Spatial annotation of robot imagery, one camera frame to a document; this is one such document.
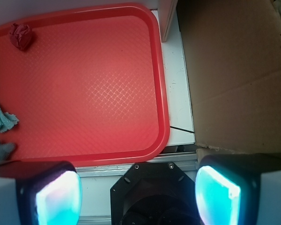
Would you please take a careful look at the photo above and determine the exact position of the white post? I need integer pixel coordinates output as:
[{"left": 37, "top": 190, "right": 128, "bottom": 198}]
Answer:
[{"left": 157, "top": 0, "right": 178, "bottom": 43}]

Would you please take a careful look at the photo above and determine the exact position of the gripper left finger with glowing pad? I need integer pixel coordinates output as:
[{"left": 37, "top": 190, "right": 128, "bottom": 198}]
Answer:
[{"left": 0, "top": 161, "right": 82, "bottom": 225}]

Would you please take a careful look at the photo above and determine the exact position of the brown cardboard box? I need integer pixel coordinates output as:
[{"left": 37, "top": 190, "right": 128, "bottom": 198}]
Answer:
[{"left": 177, "top": 0, "right": 281, "bottom": 153}]

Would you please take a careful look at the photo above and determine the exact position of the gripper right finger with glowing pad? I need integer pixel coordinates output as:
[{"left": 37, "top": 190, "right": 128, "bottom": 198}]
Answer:
[{"left": 195, "top": 153, "right": 281, "bottom": 225}]

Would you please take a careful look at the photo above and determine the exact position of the grey cloth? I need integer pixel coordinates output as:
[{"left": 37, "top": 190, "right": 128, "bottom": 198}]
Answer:
[{"left": 0, "top": 143, "right": 16, "bottom": 161}]

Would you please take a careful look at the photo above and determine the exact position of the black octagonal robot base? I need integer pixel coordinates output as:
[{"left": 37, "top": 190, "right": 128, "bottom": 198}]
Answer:
[{"left": 110, "top": 162, "right": 200, "bottom": 225}]

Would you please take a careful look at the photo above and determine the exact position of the crumpled red cloth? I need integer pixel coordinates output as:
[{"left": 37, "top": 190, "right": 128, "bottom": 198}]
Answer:
[{"left": 9, "top": 23, "right": 33, "bottom": 51}]

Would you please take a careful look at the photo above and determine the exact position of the red plastic tray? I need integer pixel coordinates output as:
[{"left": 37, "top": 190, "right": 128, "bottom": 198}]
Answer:
[{"left": 0, "top": 3, "right": 170, "bottom": 166}]

